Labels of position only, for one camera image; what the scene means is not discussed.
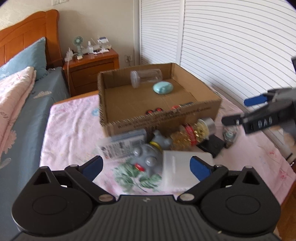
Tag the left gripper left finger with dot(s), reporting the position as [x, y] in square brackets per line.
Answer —
[83, 176]

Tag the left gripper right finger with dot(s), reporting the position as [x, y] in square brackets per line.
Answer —
[210, 177]

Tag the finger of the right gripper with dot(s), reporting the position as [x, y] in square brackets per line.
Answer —
[256, 100]
[234, 120]

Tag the correction tape dispenser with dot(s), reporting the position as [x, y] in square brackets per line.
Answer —
[230, 134]

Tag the white translucent plastic box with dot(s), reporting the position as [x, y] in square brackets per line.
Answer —
[176, 174]

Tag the black plate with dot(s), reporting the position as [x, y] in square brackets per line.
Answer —
[213, 145]

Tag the capsule bottle silver cap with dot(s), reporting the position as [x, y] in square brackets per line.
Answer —
[190, 135]

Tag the clear pen refill case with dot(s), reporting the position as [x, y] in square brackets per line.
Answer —
[122, 145]

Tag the blue bed sheet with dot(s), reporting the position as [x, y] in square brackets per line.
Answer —
[23, 155]

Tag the brown cardboard box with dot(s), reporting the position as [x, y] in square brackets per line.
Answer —
[124, 108]

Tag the teal oval case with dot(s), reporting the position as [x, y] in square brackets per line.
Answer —
[163, 87]

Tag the wooden nightstand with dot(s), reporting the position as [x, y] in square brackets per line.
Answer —
[81, 75]

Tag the clear plastic jar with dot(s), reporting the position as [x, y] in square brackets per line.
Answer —
[139, 77]

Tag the pink folded quilt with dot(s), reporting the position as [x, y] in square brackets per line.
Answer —
[15, 89]

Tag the white power strip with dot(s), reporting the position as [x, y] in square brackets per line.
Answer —
[69, 55]

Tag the clear spray bottle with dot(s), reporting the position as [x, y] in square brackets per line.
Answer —
[90, 47]

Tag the blue pillow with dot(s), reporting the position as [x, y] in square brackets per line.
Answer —
[32, 56]

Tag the small green desk fan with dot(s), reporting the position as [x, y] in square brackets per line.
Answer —
[77, 41]

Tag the white phone stand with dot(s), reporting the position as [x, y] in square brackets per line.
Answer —
[105, 45]

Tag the wooden headboard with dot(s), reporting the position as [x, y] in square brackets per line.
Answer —
[19, 36]

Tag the wall power socket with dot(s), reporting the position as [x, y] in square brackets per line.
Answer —
[128, 58]

